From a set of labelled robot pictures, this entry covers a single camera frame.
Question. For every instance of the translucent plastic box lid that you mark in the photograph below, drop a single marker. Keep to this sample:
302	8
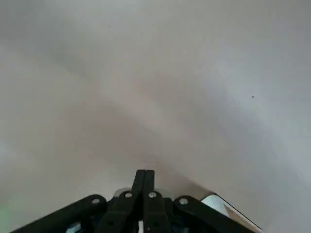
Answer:
213	204

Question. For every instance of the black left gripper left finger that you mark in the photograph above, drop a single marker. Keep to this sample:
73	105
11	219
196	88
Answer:
121	208

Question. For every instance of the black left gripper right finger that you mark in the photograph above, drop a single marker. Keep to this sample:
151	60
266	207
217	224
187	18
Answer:
155	208

